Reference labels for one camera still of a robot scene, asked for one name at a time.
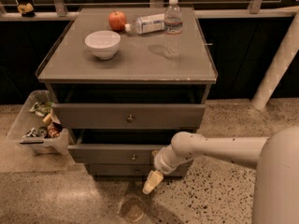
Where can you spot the red apple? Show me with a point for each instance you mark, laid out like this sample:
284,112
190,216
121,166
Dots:
117,20

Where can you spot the white ceramic bowl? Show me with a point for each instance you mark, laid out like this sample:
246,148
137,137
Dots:
103,44

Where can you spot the grey drawer cabinet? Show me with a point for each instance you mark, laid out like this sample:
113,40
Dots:
137,74

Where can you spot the red snack wrapper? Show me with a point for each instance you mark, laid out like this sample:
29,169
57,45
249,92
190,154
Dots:
54,130

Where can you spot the white diagonal pole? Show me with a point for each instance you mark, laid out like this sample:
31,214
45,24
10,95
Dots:
287,50

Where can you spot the small yellow black object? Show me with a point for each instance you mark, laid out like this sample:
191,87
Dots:
26,9

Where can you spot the grey drawer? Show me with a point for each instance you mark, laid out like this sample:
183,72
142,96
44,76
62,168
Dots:
129,116
119,146

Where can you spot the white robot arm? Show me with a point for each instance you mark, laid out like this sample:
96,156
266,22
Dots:
275,160

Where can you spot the lying bottle with label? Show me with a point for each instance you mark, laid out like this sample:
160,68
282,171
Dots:
146,24

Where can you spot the grey top drawer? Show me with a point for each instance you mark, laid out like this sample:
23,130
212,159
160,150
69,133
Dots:
129,116

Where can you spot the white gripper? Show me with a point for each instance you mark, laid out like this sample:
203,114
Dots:
161,164

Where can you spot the clear plastic trash bin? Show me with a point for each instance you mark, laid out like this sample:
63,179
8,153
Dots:
32,129

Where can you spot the upright clear water bottle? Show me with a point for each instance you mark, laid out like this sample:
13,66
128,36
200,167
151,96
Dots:
172,30

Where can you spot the green crumpled wrapper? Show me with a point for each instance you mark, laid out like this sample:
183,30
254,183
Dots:
41,109

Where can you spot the metal window railing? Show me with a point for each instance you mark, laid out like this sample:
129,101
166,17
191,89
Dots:
149,3

